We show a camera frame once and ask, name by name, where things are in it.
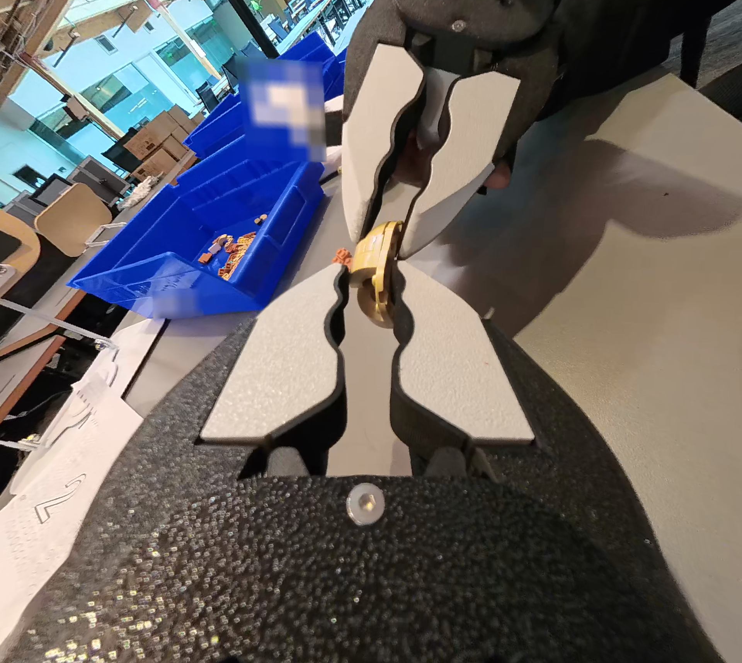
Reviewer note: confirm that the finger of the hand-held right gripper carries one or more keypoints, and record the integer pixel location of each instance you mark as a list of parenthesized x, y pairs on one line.
[(475, 123), (371, 112)]

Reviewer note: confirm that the grey desk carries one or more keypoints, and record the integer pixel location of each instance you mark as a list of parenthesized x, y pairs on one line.
[(637, 326)]

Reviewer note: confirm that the person's right forearm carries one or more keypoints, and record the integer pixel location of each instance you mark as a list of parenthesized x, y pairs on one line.
[(637, 8)]

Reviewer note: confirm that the black equipment case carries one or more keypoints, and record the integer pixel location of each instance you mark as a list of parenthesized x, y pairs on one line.
[(98, 176)]

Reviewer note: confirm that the white printed paper bag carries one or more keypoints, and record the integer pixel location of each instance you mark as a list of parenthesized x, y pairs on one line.
[(58, 471)]

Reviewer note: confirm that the reddish brown stacked small plates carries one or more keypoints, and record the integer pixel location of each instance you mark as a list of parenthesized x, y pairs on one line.
[(342, 255)]

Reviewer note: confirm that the light wooden chair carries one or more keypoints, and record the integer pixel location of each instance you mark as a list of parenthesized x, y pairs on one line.
[(72, 219)]

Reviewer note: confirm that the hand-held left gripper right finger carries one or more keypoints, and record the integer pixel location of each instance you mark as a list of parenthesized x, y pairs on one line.
[(464, 379)]

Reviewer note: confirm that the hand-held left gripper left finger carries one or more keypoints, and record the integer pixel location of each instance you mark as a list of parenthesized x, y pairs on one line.
[(272, 373)]

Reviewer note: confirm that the tan curved brick assembly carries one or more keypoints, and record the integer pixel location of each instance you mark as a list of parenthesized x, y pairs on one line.
[(374, 263)]

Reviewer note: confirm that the blue plastic bin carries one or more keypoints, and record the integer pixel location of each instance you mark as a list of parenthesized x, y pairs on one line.
[(220, 135), (116, 280)]

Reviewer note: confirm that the pile of tan brown bricks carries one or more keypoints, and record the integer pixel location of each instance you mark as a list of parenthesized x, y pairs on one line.
[(235, 254)]

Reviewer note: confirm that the black board with wooden rim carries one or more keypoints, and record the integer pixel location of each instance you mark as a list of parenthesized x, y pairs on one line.
[(9, 246)]

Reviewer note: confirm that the person's right hand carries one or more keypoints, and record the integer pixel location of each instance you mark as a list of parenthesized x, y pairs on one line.
[(499, 176)]

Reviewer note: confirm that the stack of cardboard boxes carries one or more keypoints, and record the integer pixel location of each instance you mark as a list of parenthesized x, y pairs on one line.
[(156, 144)]

